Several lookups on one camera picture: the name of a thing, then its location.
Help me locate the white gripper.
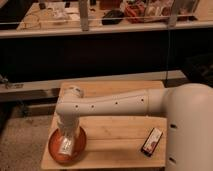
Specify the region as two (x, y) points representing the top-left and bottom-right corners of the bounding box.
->
(58, 124), (79, 137)

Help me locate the white bottle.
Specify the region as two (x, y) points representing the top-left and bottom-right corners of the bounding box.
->
(58, 136), (75, 156)

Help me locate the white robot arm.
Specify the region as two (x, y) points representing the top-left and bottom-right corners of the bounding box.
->
(56, 83), (213, 171)

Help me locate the orange ceramic bowl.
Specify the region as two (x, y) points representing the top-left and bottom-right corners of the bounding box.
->
(48, 127), (86, 165)

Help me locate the black rectangular box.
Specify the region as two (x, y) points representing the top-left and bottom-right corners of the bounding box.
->
(141, 128), (163, 157)

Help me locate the black bag on shelf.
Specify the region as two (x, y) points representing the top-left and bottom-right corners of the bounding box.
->
(101, 10), (124, 25)

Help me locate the orange tool on shelf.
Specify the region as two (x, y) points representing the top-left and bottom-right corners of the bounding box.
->
(124, 4), (145, 23)

